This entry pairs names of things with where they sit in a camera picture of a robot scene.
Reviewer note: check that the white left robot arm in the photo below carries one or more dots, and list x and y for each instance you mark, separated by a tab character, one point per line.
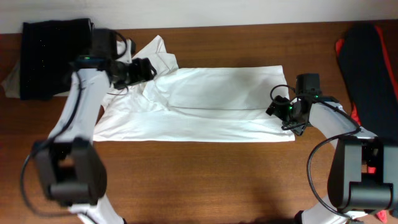
70	170

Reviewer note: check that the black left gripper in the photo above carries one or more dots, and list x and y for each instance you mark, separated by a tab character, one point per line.
142	71

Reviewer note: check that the white t-shirt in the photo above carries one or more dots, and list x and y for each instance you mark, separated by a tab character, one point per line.
194	104

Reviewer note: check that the folded black garment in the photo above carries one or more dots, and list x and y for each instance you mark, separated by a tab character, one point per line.
47	48

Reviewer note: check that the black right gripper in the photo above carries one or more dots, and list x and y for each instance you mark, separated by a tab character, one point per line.
277	110

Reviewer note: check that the folded beige garment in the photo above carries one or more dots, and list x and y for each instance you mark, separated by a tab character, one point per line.
11	84

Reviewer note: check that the black garment at right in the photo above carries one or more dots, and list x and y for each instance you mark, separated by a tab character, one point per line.
372	87

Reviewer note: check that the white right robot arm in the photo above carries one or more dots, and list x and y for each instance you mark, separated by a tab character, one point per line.
363	173

